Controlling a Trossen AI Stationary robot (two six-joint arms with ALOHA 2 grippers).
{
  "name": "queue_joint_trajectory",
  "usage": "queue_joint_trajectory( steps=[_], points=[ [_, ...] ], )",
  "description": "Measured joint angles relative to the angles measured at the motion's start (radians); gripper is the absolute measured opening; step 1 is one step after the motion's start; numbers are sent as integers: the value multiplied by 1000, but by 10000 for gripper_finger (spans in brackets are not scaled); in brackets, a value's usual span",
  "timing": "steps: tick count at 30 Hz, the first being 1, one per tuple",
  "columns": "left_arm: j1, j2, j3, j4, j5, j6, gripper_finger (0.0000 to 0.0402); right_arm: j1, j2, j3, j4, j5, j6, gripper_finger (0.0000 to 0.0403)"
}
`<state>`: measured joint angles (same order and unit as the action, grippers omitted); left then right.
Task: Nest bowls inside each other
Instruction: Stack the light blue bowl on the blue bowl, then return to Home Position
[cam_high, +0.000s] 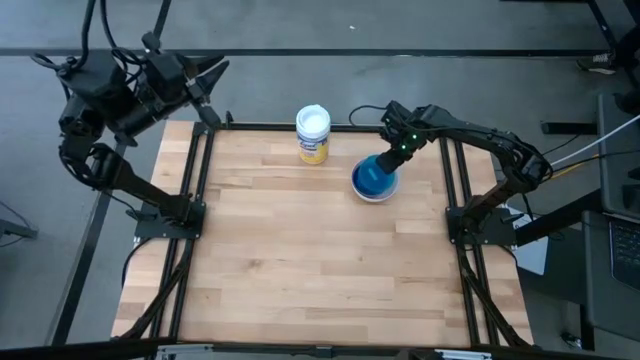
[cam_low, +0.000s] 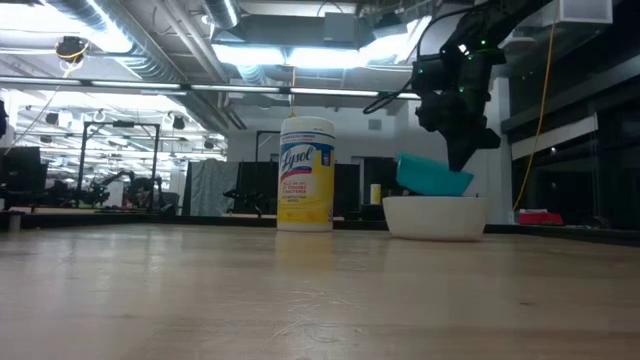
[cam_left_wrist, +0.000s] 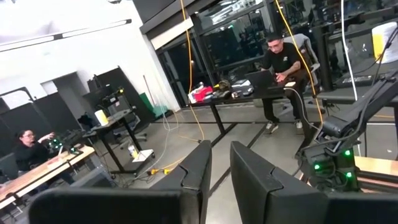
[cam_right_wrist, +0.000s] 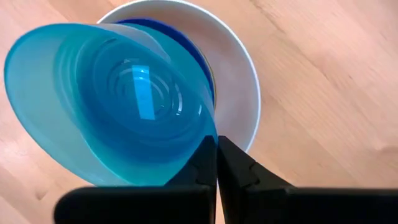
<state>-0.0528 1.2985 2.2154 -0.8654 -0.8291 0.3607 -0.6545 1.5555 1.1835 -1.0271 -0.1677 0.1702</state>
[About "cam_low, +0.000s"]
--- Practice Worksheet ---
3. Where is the teal plastic bowl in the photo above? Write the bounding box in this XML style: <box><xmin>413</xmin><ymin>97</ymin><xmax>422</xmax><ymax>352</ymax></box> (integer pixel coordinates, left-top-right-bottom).
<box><xmin>395</xmin><ymin>152</ymin><xmax>475</xmax><ymax>198</ymax></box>

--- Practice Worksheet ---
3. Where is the black cable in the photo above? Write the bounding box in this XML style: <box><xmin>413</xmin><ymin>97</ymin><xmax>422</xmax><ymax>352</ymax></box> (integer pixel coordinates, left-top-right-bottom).
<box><xmin>362</xmin><ymin>75</ymin><xmax>427</xmax><ymax>116</ymax></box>

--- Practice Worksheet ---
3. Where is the yellow black cord reel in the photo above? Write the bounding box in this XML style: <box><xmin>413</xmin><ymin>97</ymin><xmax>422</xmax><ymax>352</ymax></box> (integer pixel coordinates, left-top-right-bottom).
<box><xmin>54</xmin><ymin>35</ymin><xmax>91</xmax><ymax>65</ymax></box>

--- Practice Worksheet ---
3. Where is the red box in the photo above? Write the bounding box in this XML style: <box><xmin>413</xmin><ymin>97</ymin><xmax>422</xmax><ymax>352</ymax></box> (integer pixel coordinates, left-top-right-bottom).
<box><xmin>516</xmin><ymin>210</ymin><xmax>565</xmax><ymax>227</ymax></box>

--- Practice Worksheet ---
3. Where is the grey cloth cover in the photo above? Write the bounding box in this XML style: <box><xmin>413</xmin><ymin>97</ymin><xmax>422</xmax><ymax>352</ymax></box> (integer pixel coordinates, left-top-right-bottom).
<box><xmin>181</xmin><ymin>158</ymin><xmax>240</xmax><ymax>218</ymax></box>

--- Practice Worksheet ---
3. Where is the black partition panel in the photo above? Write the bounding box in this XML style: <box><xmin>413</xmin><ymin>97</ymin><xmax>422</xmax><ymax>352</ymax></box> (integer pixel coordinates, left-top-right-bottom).
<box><xmin>233</xmin><ymin>160</ymin><xmax>362</xmax><ymax>219</ymax></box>

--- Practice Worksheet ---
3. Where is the silver ceiling duct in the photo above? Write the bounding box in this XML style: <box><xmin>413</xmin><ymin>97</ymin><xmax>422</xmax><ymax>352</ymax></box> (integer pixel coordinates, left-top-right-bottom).
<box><xmin>42</xmin><ymin>0</ymin><xmax>236</xmax><ymax>132</ymax></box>

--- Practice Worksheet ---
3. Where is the yellow hanging cable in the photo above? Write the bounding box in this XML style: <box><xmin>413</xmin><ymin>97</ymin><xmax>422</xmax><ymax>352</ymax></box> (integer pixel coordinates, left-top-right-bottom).
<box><xmin>511</xmin><ymin>0</ymin><xmax>559</xmax><ymax>212</ymax></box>

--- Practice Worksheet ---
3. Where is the black metal frame stand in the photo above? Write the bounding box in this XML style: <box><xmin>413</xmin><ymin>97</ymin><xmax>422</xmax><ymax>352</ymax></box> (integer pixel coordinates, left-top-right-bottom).
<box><xmin>76</xmin><ymin>120</ymin><xmax>162</xmax><ymax>211</ymax></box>

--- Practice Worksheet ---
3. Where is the yellow Lysol wipes canister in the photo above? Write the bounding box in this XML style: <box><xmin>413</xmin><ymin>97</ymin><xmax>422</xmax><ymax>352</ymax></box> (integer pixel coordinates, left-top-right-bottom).
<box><xmin>276</xmin><ymin>115</ymin><xmax>337</xmax><ymax>234</ymax></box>

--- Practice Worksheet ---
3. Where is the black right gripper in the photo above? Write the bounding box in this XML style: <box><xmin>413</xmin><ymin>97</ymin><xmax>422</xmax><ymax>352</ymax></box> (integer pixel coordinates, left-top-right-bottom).
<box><xmin>414</xmin><ymin>47</ymin><xmax>507</xmax><ymax>173</ymax></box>

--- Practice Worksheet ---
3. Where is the white bowl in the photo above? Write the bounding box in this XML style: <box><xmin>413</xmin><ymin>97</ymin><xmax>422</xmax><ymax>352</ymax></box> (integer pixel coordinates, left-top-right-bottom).
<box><xmin>382</xmin><ymin>195</ymin><xmax>491</xmax><ymax>243</ymax></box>

